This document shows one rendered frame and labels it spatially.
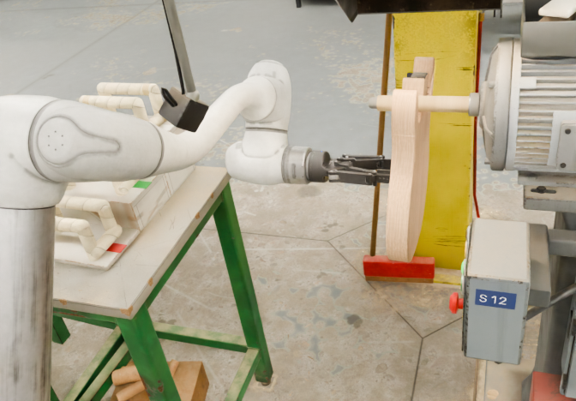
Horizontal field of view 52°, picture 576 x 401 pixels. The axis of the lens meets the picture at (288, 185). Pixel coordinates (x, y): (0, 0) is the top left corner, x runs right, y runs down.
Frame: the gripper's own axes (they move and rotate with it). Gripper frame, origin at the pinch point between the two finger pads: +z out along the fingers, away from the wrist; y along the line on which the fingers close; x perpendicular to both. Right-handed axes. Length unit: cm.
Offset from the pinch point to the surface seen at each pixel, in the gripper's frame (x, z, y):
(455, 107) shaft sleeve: 16.5, 12.0, 7.0
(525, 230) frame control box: -0.8, 25.7, 23.8
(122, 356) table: -84, -101, -20
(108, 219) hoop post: -12, -68, 15
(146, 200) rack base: -10, -64, 5
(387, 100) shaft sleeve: 17.5, -1.5, 6.7
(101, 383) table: -87, -102, -8
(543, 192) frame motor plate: 2.1, 29.0, 12.5
